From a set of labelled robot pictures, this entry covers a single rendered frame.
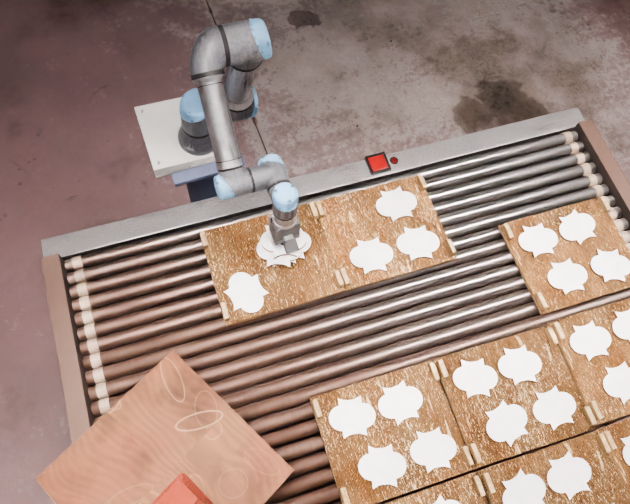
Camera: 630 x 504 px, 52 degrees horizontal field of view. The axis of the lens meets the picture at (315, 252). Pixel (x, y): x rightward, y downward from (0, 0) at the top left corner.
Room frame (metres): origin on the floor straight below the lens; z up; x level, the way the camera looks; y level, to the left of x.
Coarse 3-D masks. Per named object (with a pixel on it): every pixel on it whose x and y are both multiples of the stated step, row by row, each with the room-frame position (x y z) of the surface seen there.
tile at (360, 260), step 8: (376, 240) 0.98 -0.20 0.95; (360, 248) 0.94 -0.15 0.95; (368, 248) 0.95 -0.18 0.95; (376, 248) 0.95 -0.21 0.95; (384, 248) 0.96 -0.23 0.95; (352, 256) 0.91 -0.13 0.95; (360, 256) 0.91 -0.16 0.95; (368, 256) 0.92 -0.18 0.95; (376, 256) 0.92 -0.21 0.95; (384, 256) 0.93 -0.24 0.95; (392, 256) 0.93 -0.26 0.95; (352, 264) 0.88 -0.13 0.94; (360, 264) 0.88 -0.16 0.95; (368, 264) 0.89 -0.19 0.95; (376, 264) 0.89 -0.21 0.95; (384, 264) 0.90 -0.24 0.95; (368, 272) 0.86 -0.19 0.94
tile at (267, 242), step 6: (264, 234) 0.92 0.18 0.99; (270, 234) 0.93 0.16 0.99; (300, 234) 0.94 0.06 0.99; (264, 240) 0.90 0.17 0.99; (270, 240) 0.91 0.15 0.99; (300, 240) 0.92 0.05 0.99; (264, 246) 0.88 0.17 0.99; (270, 246) 0.88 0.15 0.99; (276, 246) 0.89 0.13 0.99; (282, 246) 0.89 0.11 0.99; (300, 246) 0.90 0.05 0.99; (276, 252) 0.87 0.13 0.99; (282, 252) 0.87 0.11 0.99; (294, 252) 0.87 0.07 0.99
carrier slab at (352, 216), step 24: (360, 192) 1.17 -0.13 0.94; (336, 216) 1.06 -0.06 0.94; (360, 216) 1.07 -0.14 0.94; (432, 216) 1.11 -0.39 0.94; (336, 240) 0.97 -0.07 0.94; (360, 240) 0.98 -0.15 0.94; (384, 240) 0.99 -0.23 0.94; (336, 264) 0.88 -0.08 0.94; (408, 264) 0.91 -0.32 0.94; (432, 264) 0.93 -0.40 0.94
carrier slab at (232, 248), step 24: (264, 216) 1.02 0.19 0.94; (216, 240) 0.90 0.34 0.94; (240, 240) 0.91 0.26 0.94; (312, 240) 0.95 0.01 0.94; (216, 264) 0.81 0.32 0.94; (240, 264) 0.82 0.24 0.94; (264, 264) 0.84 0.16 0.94; (312, 264) 0.86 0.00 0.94; (216, 288) 0.73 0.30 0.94; (264, 288) 0.75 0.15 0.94; (288, 288) 0.76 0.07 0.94; (312, 288) 0.78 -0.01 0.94; (336, 288) 0.79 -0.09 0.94; (240, 312) 0.66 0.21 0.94; (264, 312) 0.67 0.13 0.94
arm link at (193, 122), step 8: (184, 96) 1.32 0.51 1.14; (192, 96) 1.32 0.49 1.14; (184, 104) 1.29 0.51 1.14; (192, 104) 1.29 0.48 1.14; (200, 104) 1.30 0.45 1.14; (184, 112) 1.26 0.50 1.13; (192, 112) 1.26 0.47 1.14; (200, 112) 1.27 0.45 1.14; (184, 120) 1.26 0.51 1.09; (192, 120) 1.25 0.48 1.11; (200, 120) 1.25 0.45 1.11; (184, 128) 1.27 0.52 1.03; (192, 128) 1.25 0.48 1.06; (200, 128) 1.26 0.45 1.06; (200, 136) 1.26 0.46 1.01
